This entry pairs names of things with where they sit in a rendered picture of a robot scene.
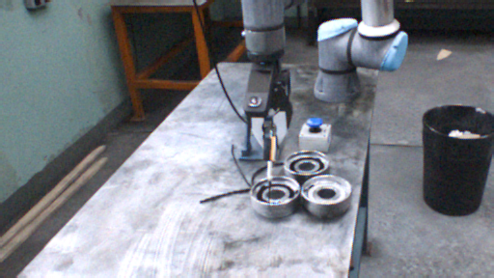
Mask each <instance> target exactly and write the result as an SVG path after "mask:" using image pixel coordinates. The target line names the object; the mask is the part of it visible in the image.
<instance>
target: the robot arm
mask: <svg viewBox="0 0 494 278"><path fill-rule="evenodd" d="M237 1H241V2H242V11H243V20H244V28H245V31H243V32H242V37H246V47H247V49H248V58H249V59H251V60H254V61H258V62H257V63H252V65H251V69H250V74H249V79H248V83H247V88H246V94H245V99H244V103H243V111H244V113H245V116H246V119H247V121H248V123H249V126H250V127H251V128H252V130H253V133H254V136H255V137H256V139H257V141H258V142H259V144H260V145H261V146H262V148H263V138H265V137H264V131H265V128H264V126H263V123H264V120H265V118H266V117H267V116H268V112H269V109H273V111H276V110H277V108H280V110H279V111H276V112H275V113H274V115H273V117H272V119H273V123H274V124H275V126H276V132H275V133H276V136H277V142H276V145H277V147H279V150H280V149H281V148H282V147H283V146H284V144H285V143H286V141H287V138H288V130H289V125H290V122H291V118H292V114H293V106H292V103H291V101H290V94H291V86H290V69H282V58H283V57H284V56H285V46H286V35H285V23H284V11H285V10H288V9H290V8H292V7H295V6H297V5H301V4H304V3H306V2H307V1H308V0H237ZM361 7H362V21H361V22H360V23H359V25H358V26H357V24H358V23H357V21H356V20H355V19H351V18H344V19H336V20H332V21H328V22H326V23H324V24H322V25H320V26H319V27H318V36H317V41H318V75H317V78H316V83H315V86H314V94H315V97H316V98H317V99H318V100H322V101H325V102H329V103H346V102H351V101H354V100H356V99H358V98H359V97H360V96H361V95H362V85H361V82H360V79H359V76H358V73H357V70H356V67H359V68H365V69H372V70H380V71H395V70H397V69H398V67H399V66H400V64H401V62H402V60H403V57H404V55H405V51H406V47H407V36H406V34H405V33H403V32H400V31H399V22H398V21H397V20H396V19H395V18H394V0H361ZM287 85H288V96H287V92H286V89H287Z"/></svg>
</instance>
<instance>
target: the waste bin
mask: <svg viewBox="0 0 494 278"><path fill-rule="evenodd" d="M452 130H458V131H459V132H462V135H463V132H464V131H465V130H467V131H470V133H473V135H478V136H479V138H457V137H451V136H449V135H450V133H451V131H452ZM423 145H424V200H425V202H426V204H427V205H428V206H429V207H431V208H432V209H434V210H436V211H438V212H441V213H444V214H447V215H466V214H470V213H473V212H475V211H476V210H478V209H479V207H480V204H481V199H482V195H483V190H484V187H485V183H486V179H487V175H488V171H489V167H491V162H492V158H493V154H494V114H492V113H490V112H488V111H486V110H484V109H481V108H478V107H475V106H471V105H464V104H445V105H439V106H436V107H433V108H430V109H428V110H427V111H426V112H425V113H424V115H423Z"/></svg>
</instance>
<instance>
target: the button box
mask: <svg viewBox="0 0 494 278"><path fill-rule="evenodd" d="M330 143H331V125H322V126H318V127H317V129H313V128H312V127H311V126H308V125H307V124H303V127H302V129H301V132H300V134H299V147H300V152H302V151H314V152H319V153H328V150H329V146H330Z"/></svg>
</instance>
